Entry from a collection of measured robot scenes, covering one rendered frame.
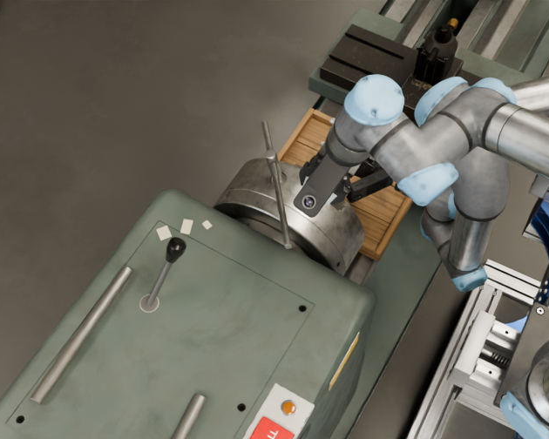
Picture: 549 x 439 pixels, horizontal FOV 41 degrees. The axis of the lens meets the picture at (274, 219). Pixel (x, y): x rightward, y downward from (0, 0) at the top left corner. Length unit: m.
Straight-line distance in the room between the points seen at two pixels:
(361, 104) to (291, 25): 2.42
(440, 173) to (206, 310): 0.52
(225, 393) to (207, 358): 0.07
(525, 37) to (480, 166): 1.27
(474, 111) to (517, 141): 0.08
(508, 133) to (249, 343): 0.57
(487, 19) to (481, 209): 1.07
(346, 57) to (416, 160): 1.01
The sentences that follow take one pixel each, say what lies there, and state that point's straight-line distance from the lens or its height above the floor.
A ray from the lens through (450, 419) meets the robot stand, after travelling 2.39.
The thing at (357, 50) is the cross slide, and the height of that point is 0.97.
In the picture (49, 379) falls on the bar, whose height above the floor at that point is 1.28.
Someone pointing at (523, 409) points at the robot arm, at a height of 1.38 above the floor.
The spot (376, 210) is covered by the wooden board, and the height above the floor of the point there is 0.89.
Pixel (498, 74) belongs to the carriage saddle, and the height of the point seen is 0.93.
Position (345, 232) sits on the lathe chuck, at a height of 1.17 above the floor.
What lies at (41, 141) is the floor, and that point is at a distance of 3.21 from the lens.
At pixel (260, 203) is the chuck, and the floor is 1.23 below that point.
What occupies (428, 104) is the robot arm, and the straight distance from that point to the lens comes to 1.39.
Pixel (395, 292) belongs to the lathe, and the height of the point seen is 0.54.
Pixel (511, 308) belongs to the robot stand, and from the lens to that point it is 2.55.
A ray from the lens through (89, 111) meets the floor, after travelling 3.24.
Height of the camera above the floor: 2.49
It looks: 61 degrees down
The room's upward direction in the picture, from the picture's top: 3 degrees counter-clockwise
